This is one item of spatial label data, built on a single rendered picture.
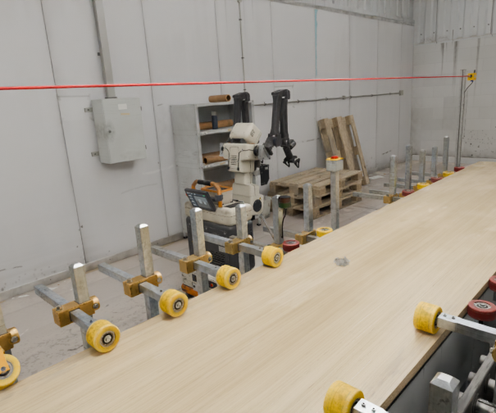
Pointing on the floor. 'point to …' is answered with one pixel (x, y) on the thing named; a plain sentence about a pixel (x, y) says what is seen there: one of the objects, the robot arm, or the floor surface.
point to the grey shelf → (211, 142)
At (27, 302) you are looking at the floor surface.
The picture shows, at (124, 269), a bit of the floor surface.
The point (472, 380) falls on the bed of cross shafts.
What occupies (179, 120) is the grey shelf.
